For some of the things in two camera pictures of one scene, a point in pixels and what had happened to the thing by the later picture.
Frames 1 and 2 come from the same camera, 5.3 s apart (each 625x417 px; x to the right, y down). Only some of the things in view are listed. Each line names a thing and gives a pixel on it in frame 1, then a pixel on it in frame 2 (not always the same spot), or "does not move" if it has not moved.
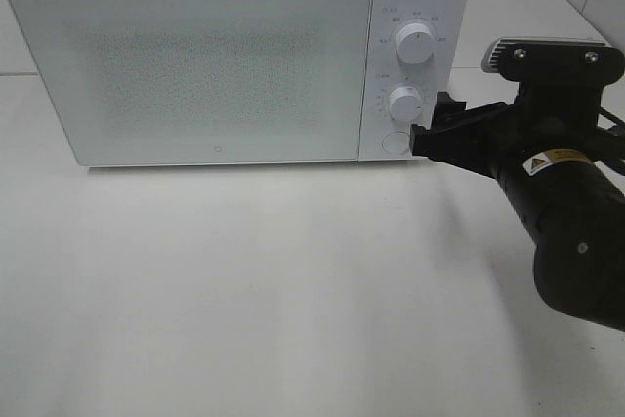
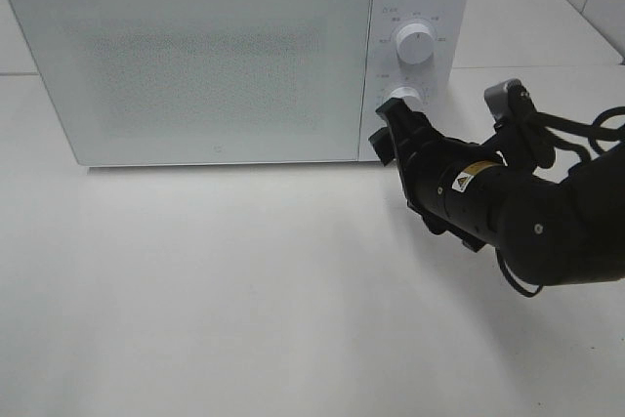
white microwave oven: x=237 y=58 does not move
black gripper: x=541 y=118 to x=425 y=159
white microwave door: x=164 y=69 does not move
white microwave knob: x=405 y=104 does not move
